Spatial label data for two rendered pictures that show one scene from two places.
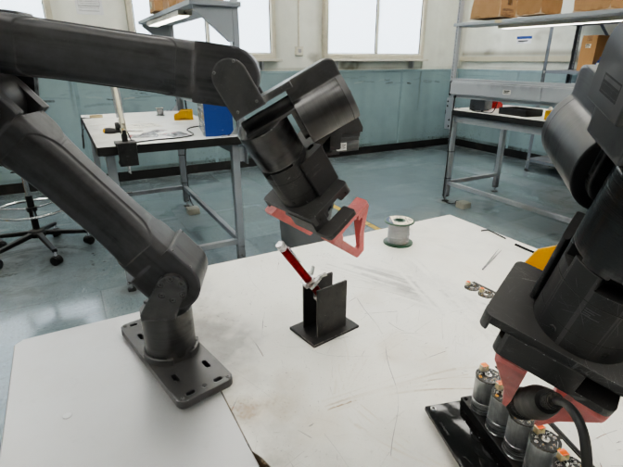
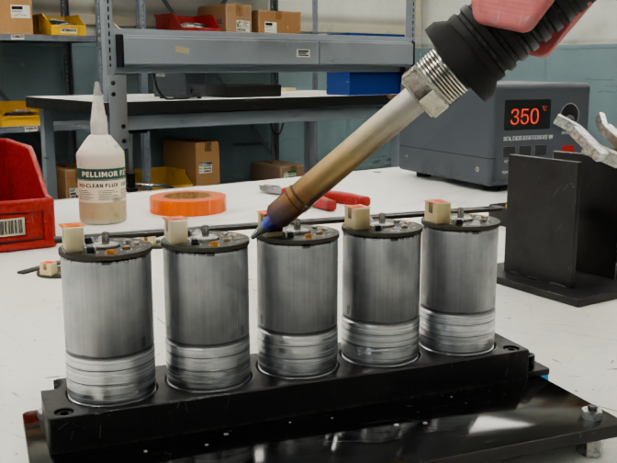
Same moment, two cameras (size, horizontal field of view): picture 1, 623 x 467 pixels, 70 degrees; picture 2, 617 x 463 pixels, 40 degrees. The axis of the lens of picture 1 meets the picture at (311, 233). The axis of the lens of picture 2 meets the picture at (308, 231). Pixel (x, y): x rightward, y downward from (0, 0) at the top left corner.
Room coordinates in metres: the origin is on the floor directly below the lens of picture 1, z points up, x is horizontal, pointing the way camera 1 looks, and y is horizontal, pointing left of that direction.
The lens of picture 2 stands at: (0.35, 0.05, 0.86)
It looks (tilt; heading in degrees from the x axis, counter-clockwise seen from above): 11 degrees down; 261
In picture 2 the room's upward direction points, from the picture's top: straight up
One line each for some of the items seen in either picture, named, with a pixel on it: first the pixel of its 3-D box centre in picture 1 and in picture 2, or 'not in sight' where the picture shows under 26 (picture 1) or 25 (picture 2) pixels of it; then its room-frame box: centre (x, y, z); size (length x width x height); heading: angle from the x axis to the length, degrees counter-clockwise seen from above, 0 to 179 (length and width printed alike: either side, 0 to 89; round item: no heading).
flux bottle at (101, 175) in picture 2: not in sight; (100, 152); (0.40, -0.57, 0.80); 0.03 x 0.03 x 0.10
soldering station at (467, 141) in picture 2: not in sight; (488, 131); (0.04, -0.74, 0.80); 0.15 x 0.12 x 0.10; 107
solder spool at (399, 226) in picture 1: (399, 231); not in sight; (0.87, -0.18, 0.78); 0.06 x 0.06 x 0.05
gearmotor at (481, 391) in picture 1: (485, 394); (109, 333); (0.37, -0.18, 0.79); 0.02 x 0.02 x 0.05
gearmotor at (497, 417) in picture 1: (501, 413); (207, 321); (0.34, -0.19, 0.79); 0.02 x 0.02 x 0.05
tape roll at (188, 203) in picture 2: not in sight; (187, 202); (0.33, -0.61, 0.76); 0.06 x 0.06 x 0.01
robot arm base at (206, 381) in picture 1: (169, 330); not in sight; (0.48, 0.18, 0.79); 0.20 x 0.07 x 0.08; 40
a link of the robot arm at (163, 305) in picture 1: (171, 283); not in sight; (0.49, 0.17, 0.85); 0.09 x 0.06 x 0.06; 5
